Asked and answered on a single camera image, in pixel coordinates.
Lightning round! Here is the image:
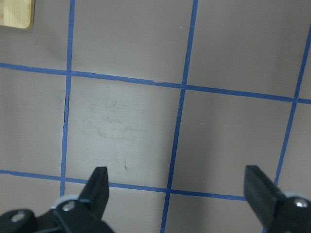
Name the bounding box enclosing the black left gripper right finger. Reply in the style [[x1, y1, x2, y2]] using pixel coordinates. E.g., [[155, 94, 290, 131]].
[[243, 165, 311, 233]]

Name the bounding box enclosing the wooden cup tree stand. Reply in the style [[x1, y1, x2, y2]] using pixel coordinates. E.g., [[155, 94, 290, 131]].
[[0, 0, 35, 30]]

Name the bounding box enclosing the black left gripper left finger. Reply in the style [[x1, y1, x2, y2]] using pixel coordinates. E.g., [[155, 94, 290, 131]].
[[51, 166, 109, 233]]

